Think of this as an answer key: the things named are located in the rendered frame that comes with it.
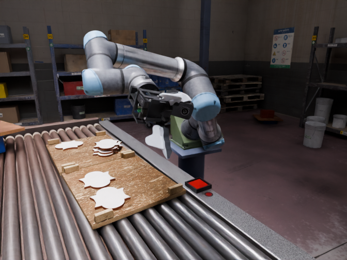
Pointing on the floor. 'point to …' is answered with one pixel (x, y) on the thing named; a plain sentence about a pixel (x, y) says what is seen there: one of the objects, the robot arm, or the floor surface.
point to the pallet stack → (237, 92)
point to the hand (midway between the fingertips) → (182, 132)
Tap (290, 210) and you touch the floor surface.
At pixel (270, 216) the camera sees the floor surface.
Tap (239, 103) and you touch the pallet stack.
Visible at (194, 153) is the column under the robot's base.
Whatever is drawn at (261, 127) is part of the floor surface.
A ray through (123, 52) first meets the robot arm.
